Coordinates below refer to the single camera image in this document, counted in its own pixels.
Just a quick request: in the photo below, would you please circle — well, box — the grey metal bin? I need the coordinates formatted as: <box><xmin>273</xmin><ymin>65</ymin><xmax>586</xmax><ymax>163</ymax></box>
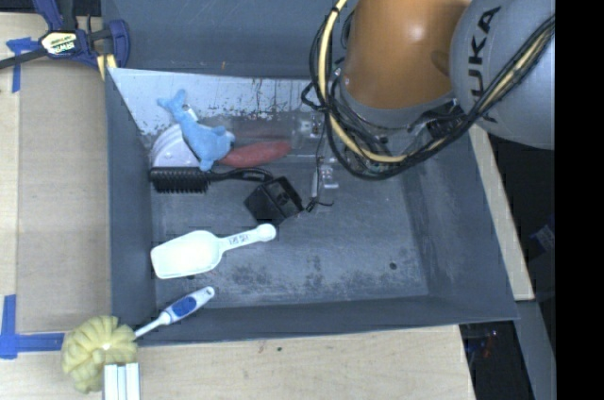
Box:
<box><xmin>98</xmin><ymin>0</ymin><xmax>521</xmax><ymax>346</ymax></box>

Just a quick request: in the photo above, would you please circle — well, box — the black power adapter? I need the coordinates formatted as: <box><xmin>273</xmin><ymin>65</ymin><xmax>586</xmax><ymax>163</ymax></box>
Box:
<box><xmin>243</xmin><ymin>175</ymin><xmax>334</xmax><ymax>227</ymax></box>

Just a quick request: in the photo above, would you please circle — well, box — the blue toy whale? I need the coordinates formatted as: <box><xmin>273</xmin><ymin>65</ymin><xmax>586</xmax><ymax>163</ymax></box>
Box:
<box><xmin>157</xmin><ymin>89</ymin><xmax>236</xmax><ymax>172</ymax></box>

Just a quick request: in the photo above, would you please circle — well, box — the yellow sponge brush, white-blue handle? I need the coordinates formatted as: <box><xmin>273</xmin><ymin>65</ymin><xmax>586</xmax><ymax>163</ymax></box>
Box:
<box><xmin>60</xmin><ymin>286</ymin><xmax>216</xmax><ymax>393</ymax></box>

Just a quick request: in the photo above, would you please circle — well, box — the black hairbrush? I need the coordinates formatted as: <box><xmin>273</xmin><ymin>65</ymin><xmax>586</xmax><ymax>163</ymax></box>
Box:
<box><xmin>148</xmin><ymin>166</ymin><xmax>274</xmax><ymax>194</ymax></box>

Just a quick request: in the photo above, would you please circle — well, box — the white plastic scoop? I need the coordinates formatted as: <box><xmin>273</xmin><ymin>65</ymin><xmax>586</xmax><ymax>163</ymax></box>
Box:
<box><xmin>149</xmin><ymin>223</ymin><xmax>277</xmax><ymax>280</ymax></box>

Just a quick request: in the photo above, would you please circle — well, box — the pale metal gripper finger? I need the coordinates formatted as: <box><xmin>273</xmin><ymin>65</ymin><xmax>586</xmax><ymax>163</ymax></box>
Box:
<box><xmin>310</xmin><ymin>156</ymin><xmax>341</xmax><ymax>202</ymax></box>
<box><xmin>295</xmin><ymin>114</ymin><xmax>327</xmax><ymax>141</ymax></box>

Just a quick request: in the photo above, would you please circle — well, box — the white round lid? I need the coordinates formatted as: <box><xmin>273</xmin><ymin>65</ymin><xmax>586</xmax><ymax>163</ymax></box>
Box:
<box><xmin>149</xmin><ymin>124</ymin><xmax>202</xmax><ymax>168</ymax></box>

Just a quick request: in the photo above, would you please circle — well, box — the red-brown toy sweet potato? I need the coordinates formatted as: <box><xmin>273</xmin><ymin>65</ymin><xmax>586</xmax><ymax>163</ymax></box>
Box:
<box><xmin>219</xmin><ymin>141</ymin><xmax>293</xmax><ymax>168</ymax></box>

